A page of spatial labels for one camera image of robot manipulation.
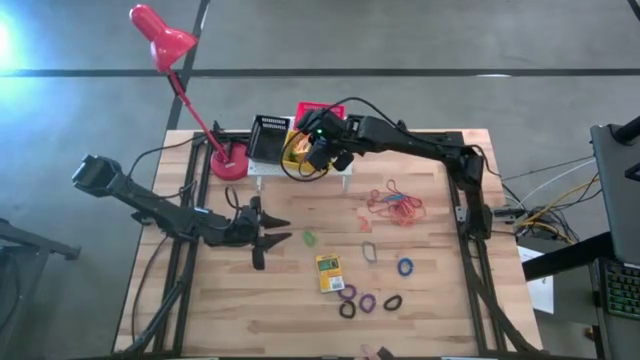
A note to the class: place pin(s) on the white perforated metal shelf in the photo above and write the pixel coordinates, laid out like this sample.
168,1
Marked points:
265,169

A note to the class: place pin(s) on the yellow green crayon box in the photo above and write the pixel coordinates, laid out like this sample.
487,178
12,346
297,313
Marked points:
330,272

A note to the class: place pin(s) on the orange rubber band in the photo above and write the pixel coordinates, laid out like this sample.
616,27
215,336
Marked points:
364,223
400,220

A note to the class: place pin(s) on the white paper sheet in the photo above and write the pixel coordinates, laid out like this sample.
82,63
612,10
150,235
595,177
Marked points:
542,295

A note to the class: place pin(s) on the red plastic basket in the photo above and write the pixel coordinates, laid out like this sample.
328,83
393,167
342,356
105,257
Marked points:
307,107

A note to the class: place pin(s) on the grey rubber band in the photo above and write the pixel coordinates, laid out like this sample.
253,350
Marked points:
364,252

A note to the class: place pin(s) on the red desk lamp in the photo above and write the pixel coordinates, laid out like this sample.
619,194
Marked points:
167,42

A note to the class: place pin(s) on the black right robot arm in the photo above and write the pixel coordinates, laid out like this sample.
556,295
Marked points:
400,140

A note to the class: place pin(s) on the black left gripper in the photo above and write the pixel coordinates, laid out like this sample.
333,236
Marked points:
247,230

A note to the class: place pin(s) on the black handheld object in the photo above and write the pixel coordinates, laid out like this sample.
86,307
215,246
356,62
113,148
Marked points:
385,354

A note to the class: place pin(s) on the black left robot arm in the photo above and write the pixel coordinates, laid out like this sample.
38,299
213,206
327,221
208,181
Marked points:
150,205

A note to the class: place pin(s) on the yellow plastic basket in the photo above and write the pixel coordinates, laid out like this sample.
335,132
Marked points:
289,160

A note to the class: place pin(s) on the black plastic basket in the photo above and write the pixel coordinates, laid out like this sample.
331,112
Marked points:
267,145

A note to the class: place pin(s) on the backlit computer keyboard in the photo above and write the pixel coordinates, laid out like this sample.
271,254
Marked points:
622,290

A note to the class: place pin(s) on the black aluminium table frame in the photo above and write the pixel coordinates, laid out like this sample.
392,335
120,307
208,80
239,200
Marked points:
430,135

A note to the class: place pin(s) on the pile of rubber bands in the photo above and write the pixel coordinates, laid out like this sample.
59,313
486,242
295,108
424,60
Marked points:
410,207

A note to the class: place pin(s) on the dark grey flat panel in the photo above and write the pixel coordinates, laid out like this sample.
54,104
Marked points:
620,190

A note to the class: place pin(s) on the blue rubber band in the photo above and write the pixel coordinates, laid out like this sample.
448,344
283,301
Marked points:
395,198

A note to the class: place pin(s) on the dark metal stand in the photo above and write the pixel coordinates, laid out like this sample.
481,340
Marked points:
30,245

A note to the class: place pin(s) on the black table clamp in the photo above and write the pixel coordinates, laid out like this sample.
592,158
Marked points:
216,126
401,125

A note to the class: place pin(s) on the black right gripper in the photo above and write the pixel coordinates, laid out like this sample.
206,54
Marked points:
327,132

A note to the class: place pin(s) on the black metal bar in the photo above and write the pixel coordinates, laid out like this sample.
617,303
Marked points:
565,257

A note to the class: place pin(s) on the person's hand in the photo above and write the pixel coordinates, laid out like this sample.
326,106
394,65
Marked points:
366,352

